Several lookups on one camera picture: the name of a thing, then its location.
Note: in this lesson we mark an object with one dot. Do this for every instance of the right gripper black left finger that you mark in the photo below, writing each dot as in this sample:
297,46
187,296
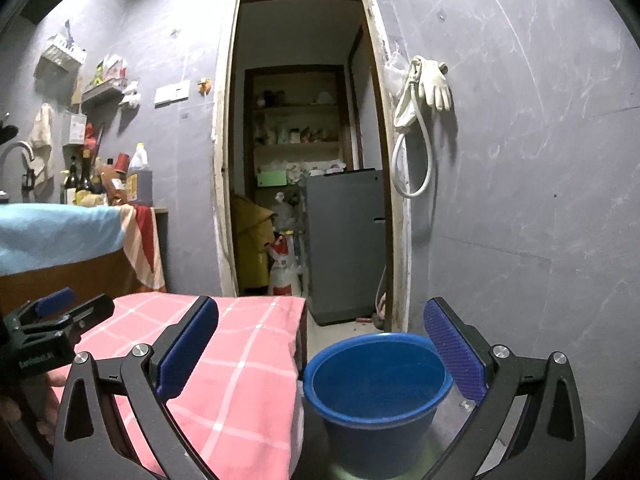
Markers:
178,349

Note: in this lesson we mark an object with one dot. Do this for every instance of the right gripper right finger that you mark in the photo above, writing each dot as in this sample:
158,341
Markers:
464,351

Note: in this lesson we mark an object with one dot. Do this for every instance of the person's left hand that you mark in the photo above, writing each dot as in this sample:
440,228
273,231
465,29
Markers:
40,395

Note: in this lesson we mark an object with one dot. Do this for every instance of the pink checkered tablecloth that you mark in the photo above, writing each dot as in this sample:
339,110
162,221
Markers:
239,416

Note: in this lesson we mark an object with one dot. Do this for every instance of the brown wooden counter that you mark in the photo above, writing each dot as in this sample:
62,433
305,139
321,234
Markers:
111,274

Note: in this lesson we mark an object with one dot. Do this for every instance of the blue plastic bucket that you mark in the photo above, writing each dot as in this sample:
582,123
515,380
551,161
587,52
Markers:
377,395

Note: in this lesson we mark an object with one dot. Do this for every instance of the blue striped towel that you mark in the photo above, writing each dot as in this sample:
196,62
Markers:
66,241

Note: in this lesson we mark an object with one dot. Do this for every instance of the red white bag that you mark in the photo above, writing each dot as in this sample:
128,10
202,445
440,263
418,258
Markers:
284,277

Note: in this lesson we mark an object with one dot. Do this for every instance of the yellow bag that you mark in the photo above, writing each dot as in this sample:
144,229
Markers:
253,231

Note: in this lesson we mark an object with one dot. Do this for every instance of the dark glass bottle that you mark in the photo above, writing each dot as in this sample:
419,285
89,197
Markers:
71,183

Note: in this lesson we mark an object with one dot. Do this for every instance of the chrome faucet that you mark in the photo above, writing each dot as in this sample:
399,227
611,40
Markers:
17,173

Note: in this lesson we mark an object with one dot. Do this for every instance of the grey refrigerator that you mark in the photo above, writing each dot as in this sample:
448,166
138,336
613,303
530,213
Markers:
347,244

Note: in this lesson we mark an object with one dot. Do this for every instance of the large soy sauce jug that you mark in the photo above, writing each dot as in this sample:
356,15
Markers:
140,178

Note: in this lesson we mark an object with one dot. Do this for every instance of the hanging beige cloth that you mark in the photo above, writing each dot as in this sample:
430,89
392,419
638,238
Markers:
40,140

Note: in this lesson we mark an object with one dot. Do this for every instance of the wooden pantry shelf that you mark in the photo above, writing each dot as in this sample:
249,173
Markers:
295,122

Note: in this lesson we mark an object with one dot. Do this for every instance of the white rubber gloves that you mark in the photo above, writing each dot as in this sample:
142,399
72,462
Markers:
425,82

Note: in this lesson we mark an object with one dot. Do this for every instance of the wooden door frame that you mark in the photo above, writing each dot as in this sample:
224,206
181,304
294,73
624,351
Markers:
350,33

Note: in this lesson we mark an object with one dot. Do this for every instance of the white wall switch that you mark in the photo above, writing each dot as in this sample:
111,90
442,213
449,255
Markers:
172,93

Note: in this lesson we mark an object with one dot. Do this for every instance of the white wall basket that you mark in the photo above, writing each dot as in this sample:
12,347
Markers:
62,50

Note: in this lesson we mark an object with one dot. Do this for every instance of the wall shelf with items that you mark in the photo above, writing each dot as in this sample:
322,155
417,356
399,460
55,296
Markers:
107,83

